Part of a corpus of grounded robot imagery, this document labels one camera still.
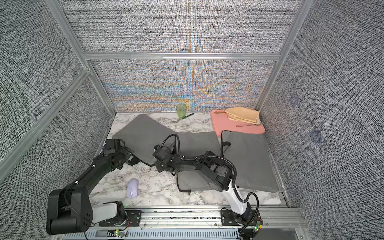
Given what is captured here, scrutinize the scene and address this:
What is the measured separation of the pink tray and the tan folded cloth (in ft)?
0.06

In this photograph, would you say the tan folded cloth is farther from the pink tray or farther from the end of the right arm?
the end of the right arm

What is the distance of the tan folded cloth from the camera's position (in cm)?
116

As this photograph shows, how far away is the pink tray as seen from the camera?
43.7 inches
